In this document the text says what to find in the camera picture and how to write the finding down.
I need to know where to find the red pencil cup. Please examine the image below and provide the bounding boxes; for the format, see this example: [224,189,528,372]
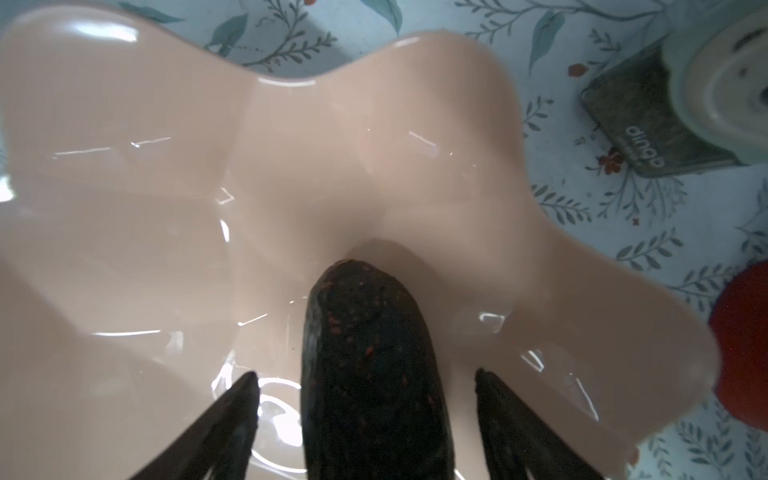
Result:
[708,261,767,431]

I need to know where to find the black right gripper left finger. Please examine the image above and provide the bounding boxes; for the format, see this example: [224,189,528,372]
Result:
[132,371,260,480]

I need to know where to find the dark fake avocado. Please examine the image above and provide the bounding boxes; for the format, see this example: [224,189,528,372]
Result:
[300,260,455,479]

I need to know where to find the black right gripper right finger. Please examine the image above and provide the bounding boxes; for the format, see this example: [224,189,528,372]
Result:
[475,368,602,480]

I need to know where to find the pink scalloped fruit bowl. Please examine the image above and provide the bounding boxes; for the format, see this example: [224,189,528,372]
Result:
[1,5,719,479]

